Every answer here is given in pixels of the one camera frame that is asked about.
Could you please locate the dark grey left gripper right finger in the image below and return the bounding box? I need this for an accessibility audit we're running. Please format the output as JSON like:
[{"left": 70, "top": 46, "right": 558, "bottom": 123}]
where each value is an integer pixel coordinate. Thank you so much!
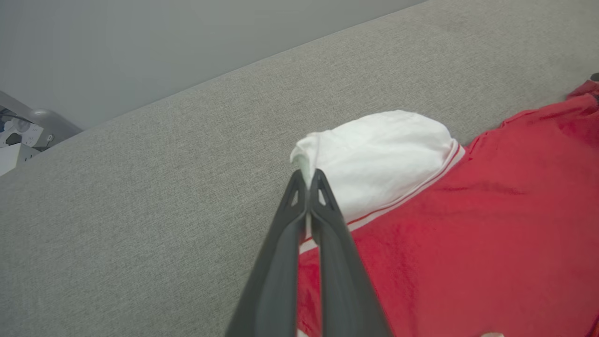
[{"left": 310, "top": 169, "right": 393, "bottom": 337}]

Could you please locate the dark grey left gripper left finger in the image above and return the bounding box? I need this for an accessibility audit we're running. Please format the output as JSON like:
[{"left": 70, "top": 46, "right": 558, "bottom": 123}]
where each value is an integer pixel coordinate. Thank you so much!
[{"left": 225, "top": 169, "right": 309, "bottom": 337}]

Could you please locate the red shirt with white sleeves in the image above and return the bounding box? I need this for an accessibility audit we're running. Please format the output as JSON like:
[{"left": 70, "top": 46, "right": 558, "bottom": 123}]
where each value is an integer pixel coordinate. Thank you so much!
[{"left": 290, "top": 80, "right": 599, "bottom": 337}]

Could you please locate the grey fabric sofa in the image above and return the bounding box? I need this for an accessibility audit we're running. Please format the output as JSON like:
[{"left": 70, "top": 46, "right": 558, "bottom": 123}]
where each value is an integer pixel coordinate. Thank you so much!
[{"left": 0, "top": 0, "right": 599, "bottom": 337}]

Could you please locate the grey machine at edge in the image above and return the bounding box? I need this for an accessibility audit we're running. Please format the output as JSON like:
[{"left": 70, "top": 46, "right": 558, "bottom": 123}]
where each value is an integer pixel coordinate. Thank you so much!
[{"left": 0, "top": 91, "right": 84, "bottom": 142}]

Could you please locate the white power strip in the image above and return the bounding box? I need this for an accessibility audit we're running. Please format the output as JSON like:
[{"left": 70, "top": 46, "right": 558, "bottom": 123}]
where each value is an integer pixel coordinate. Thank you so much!
[{"left": 0, "top": 117, "right": 45, "bottom": 148}]

